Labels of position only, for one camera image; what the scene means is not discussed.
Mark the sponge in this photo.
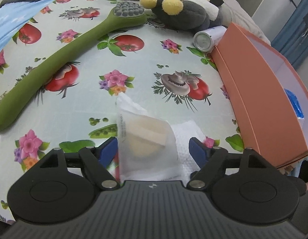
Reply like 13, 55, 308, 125
116, 94, 182, 182

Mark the blue white plastic bag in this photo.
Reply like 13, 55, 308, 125
284, 89, 304, 119

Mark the white paper towel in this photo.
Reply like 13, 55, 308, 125
171, 120, 206, 185

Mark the orange cardboard box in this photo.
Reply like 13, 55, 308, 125
212, 23, 308, 168

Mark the floral fruit tablecloth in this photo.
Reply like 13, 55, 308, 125
0, 0, 244, 223

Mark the white cylindrical can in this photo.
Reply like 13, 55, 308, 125
193, 26, 227, 52

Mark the blue curtain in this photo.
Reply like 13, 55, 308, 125
271, 0, 308, 69

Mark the green massage stick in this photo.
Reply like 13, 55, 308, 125
0, 3, 146, 132

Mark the grey penguin plush toy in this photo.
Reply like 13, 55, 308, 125
139, 0, 222, 33

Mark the light blue blanket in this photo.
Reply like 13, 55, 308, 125
0, 0, 54, 51

